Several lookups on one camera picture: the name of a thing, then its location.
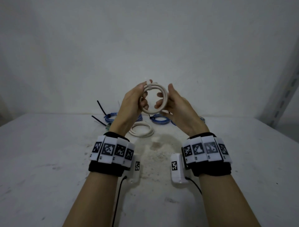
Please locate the person's right hand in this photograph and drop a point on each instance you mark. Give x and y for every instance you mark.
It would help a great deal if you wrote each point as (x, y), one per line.
(184, 112)

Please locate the person's left hand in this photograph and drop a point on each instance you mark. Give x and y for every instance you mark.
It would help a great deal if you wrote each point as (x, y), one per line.
(128, 110)

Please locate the curled black cable tie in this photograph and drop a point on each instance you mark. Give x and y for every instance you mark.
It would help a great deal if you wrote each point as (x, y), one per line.
(101, 108)

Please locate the long black cable tie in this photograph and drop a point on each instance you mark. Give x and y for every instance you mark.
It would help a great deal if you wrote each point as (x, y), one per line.
(98, 120)

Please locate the person's right forearm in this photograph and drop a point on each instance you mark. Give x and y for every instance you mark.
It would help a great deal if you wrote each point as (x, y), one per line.
(226, 203)

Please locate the person's left forearm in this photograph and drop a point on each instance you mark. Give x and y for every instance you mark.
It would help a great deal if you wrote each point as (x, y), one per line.
(93, 201)

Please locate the right black marker wristband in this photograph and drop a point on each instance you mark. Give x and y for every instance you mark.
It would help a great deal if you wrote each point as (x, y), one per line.
(210, 170)

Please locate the black marker wristband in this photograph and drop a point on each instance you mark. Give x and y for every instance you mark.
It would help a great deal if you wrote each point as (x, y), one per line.
(210, 170)
(102, 169)

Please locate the left black marker wristband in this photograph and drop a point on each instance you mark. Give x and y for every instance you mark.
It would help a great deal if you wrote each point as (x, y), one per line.
(102, 169)

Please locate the white perforated shelf upright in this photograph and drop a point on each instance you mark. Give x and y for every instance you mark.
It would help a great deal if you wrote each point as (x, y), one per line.
(280, 93)

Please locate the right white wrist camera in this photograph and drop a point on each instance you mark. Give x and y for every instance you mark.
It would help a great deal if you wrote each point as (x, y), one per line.
(178, 179)

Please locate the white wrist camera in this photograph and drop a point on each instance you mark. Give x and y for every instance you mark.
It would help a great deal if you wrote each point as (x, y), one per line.
(134, 177)
(178, 179)

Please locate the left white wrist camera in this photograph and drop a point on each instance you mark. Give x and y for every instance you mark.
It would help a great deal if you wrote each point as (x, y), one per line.
(134, 177)

